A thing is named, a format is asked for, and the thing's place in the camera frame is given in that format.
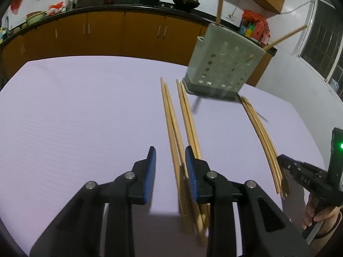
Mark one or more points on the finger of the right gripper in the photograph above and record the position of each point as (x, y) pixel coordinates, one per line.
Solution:
(294, 165)

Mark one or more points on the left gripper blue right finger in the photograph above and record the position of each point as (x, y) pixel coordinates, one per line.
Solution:
(265, 229)

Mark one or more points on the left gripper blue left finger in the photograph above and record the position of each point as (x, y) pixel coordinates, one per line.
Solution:
(77, 229)

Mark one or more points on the bamboo chopstick six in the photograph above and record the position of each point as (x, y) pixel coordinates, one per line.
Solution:
(264, 141)

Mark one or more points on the bamboo chopstick eight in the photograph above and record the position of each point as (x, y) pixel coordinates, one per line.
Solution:
(270, 144)

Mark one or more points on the bamboo chopstick five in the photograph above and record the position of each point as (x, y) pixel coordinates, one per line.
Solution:
(205, 208)

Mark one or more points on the bamboo chopstick nine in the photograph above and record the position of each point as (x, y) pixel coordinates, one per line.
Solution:
(273, 144)

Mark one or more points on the bamboo chopstick four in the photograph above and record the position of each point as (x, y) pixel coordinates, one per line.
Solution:
(198, 218)

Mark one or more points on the bamboo chopstick three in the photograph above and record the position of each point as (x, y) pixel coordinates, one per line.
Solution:
(201, 236)

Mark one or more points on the bamboo chopstick ten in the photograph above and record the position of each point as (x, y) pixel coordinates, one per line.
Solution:
(288, 35)

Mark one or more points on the bamboo chopstick one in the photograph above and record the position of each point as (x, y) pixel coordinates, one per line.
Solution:
(183, 206)

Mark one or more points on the person right hand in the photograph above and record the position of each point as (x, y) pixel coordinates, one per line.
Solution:
(328, 216)

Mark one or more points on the lilac tablecloth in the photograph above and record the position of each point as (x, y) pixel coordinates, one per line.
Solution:
(68, 120)

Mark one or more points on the right window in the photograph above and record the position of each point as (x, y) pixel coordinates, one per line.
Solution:
(321, 47)

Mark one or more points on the green perforated utensil holder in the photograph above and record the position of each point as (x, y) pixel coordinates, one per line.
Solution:
(221, 63)

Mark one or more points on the red bags and bottles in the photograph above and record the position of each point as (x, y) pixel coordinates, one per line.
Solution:
(254, 26)

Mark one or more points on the lower wooden cabinets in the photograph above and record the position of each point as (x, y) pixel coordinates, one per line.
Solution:
(146, 33)

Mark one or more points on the right black lidded wok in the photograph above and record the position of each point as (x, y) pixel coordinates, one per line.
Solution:
(189, 4)

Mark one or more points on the green bowl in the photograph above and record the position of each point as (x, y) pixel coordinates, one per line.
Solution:
(34, 17)

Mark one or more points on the red white plastic bag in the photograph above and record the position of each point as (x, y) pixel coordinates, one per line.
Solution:
(56, 8)

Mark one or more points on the red hanging plastic bag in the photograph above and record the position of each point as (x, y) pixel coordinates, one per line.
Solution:
(15, 6)

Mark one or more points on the wall power socket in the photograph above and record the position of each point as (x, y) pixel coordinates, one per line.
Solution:
(231, 17)

